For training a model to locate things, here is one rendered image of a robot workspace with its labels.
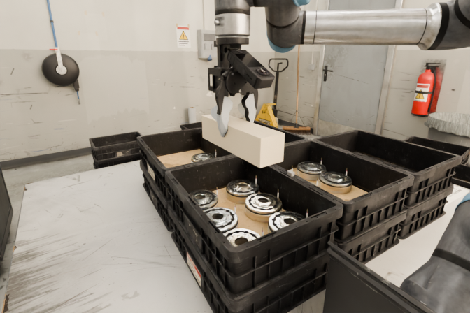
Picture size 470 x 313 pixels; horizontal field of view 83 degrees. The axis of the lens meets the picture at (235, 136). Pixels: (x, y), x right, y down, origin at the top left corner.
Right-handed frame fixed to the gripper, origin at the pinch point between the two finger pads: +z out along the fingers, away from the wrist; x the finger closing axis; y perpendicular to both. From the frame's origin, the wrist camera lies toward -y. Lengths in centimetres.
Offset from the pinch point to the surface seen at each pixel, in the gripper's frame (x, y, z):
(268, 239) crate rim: 5.4, -17.7, 16.0
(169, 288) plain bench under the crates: 17.9, 3.7, 38.8
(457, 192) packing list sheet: -100, -18, 39
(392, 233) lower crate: -41, -20, 33
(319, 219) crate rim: -8.1, -18.5, 16.4
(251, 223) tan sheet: -3.6, -1.0, 25.8
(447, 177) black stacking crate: -69, -21, 22
